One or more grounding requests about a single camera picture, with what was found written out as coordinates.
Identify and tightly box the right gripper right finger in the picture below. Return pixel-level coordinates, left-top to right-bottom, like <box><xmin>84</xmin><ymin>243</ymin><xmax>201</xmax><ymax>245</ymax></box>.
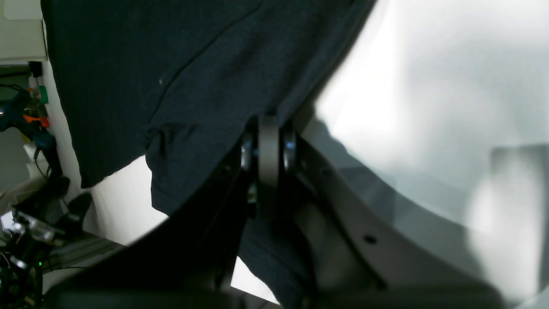
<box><xmin>280</xmin><ymin>123</ymin><xmax>505</xmax><ymax>309</ymax></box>

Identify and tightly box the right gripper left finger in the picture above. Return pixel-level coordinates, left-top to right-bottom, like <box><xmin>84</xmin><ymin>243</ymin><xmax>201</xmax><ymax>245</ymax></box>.
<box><xmin>43</xmin><ymin>117</ymin><xmax>280</xmax><ymax>309</ymax></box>

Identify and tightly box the black T-shirt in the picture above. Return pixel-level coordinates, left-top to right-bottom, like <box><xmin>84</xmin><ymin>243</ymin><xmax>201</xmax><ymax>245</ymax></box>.
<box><xmin>41</xmin><ymin>0</ymin><xmax>378</xmax><ymax>309</ymax></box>

